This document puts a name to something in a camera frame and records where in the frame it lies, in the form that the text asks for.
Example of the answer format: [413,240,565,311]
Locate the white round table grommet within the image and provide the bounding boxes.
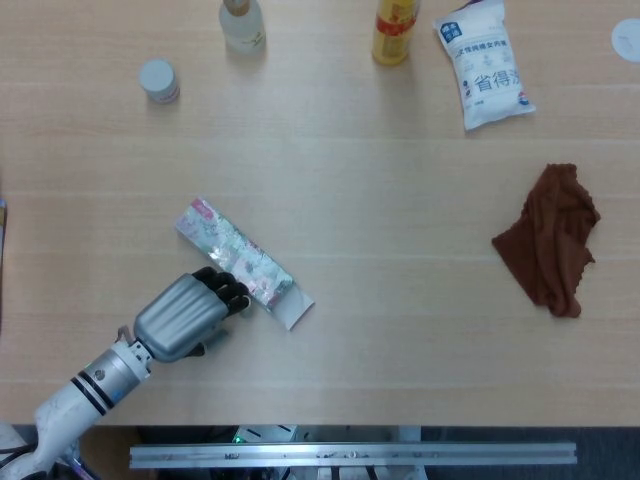
[610,18,640,64]

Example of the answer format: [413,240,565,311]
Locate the clear glass bottle cork stopper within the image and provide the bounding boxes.
[218,0,267,55]

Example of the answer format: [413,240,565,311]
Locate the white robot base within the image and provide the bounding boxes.
[233,424,301,444]

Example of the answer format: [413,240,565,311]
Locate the white plastic refill bag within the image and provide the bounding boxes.
[432,0,537,132]

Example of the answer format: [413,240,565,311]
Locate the brown cloth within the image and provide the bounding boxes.
[491,163,602,318]

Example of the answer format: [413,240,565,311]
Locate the aluminium rail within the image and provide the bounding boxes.
[129,442,577,470]

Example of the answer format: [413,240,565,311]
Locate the small white jar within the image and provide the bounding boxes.
[138,58,180,105]

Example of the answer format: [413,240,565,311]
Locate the floral patterned carton box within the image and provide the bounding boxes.
[174,196,316,332]

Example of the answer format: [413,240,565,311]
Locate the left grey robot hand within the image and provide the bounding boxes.
[133,266,252,362]

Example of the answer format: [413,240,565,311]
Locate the yellow bottle red label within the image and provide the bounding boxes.
[371,0,425,66]

